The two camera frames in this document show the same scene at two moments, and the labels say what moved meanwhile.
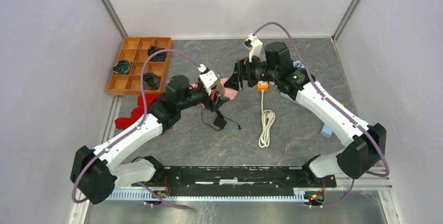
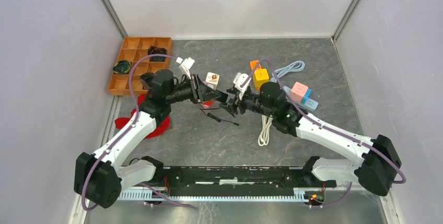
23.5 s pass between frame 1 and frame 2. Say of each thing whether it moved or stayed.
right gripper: moved
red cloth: stayed
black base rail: stayed
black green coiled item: stayed
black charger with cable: moved
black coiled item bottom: stayed
